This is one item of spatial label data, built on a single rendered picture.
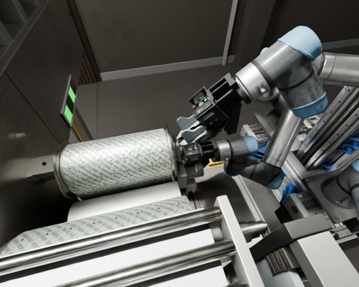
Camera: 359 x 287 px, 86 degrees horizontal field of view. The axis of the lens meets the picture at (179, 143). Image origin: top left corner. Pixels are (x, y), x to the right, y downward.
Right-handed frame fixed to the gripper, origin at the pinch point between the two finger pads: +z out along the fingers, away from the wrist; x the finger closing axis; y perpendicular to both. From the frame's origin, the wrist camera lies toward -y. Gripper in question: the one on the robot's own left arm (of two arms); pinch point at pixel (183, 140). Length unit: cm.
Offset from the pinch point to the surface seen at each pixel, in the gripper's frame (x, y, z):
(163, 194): 13.1, 3.5, 7.6
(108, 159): 5.1, 15.7, 11.2
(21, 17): -38, 40, 15
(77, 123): -75, -5, 77
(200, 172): 7.1, -7.3, 1.8
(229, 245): 29.9, 17.3, -10.4
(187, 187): 7.9, -9.0, 8.2
